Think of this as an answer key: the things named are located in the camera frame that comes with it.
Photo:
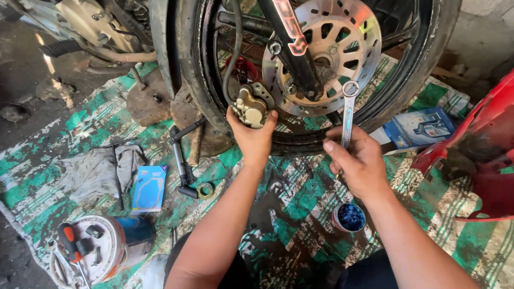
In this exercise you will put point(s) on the gold brake caliper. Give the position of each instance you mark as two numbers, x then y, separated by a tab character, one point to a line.
251	108

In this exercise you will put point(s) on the green white striped mat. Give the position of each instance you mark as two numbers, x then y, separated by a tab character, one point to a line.
289	200

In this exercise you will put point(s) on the black motorcycle wheel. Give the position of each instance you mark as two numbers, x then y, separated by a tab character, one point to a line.
321	72

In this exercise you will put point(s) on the grey dirty rag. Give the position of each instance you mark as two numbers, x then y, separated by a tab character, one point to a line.
94	172

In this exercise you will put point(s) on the blue gasket packet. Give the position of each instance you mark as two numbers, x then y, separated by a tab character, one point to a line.
149	188

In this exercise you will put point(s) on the grey motorcycle fender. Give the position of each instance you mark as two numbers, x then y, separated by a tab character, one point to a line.
164	44

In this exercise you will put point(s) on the round wooden block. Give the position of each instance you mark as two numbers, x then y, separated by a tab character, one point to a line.
176	108

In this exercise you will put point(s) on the blue oil box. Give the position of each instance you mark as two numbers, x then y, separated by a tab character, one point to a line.
417	128

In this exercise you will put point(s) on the black socket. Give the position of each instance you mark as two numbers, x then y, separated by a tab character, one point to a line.
94	231

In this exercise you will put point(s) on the silver combination wrench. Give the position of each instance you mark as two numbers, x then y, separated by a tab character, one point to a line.
348	108

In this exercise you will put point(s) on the motorcycle engine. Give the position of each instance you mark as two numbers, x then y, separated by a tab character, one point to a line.
96	28

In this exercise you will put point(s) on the silver brake disc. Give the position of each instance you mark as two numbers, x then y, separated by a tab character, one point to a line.
341	48

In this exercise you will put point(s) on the red motorcycle fairing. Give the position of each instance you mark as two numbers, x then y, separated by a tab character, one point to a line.
478	152

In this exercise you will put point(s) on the person's dark trousers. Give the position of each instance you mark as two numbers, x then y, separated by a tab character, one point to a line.
281	269

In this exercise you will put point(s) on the black fork leg red sticker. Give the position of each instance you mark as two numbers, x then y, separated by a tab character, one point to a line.
295	44

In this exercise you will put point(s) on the person's right hand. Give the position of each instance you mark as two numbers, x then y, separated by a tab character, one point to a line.
359	164

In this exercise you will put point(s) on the small tin of blue grease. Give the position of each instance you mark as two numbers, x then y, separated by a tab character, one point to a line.
349	217

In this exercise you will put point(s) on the black footrest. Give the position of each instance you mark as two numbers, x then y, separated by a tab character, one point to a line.
61	47

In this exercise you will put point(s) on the red plastic part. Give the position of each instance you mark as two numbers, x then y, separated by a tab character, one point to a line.
241	68

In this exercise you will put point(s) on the black L-shaped socket wrench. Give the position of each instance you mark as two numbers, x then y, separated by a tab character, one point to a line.
181	160

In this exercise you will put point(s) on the person's left hand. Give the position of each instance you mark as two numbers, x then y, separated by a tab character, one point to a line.
253	138

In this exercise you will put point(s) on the white paint bucket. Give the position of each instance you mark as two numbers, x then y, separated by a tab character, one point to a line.
108	249

